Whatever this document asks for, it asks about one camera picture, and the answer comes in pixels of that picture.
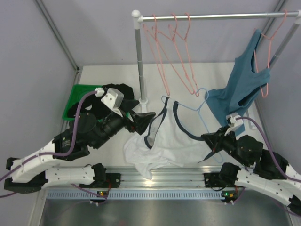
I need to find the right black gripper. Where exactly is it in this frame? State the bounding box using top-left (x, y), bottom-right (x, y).
top-left (201, 125), bottom-right (250, 167)

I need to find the white navy-trimmed tank top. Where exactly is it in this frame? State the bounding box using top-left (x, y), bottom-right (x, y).
top-left (123, 97), bottom-right (214, 179)

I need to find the blue hanger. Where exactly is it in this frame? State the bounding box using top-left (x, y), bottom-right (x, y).
top-left (175, 87), bottom-right (224, 163)

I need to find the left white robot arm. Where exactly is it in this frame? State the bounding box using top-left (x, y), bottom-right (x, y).
top-left (2, 111), bottom-right (156, 194)

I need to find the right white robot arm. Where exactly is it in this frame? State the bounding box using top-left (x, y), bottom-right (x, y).
top-left (201, 127), bottom-right (301, 215)

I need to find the pink hanger holding teal top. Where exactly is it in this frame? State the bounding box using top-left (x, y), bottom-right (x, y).
top-left (260, 9), bottom-right (287, 98)

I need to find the teal tank top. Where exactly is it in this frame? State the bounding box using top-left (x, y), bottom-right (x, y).
top-left (205, 29), bottom-right (270, 127)

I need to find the black garment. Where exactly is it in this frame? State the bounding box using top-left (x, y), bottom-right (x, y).
top-left (63, 83), bottom-right (139, 121)

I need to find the green plastic bin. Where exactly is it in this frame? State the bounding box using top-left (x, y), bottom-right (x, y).
top-left (62, 84), bottom-right (101, 121)

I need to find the silver clothes rack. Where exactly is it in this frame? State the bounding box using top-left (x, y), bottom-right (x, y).
top-left (132, 10), bottom-right (301, 113)

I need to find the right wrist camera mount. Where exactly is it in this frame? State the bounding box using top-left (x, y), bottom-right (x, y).
top-left (224, 113), bottom-right (244, 136)

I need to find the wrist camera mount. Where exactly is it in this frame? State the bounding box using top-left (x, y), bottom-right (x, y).
top-left (95, 87), bottom-right (124, 117)
top-left (224, 113), bottom-right (244, 136)

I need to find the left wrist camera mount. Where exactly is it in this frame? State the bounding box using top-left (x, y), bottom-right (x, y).
top-left (95, 87), bottom-right (124, 117)

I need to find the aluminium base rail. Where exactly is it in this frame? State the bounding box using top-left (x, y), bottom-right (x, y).
top-left (37, 166), bottom-right (290, 189)

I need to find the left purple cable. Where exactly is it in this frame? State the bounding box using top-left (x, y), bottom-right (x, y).
top-left (0, 91), bottom-right (109, 205)

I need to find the purple cable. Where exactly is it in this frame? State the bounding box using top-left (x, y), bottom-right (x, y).
top-left (0, 91), bottom-right (109, 205)
top-left (236, 116), bottom-right (301, 217)

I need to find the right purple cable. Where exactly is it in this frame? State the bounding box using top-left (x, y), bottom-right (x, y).
top-left (236, 116), bottom-right (301, 217)

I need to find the perforated cable tray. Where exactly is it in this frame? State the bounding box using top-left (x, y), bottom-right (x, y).
top-left (47, 190), bottom-right (237, 200)

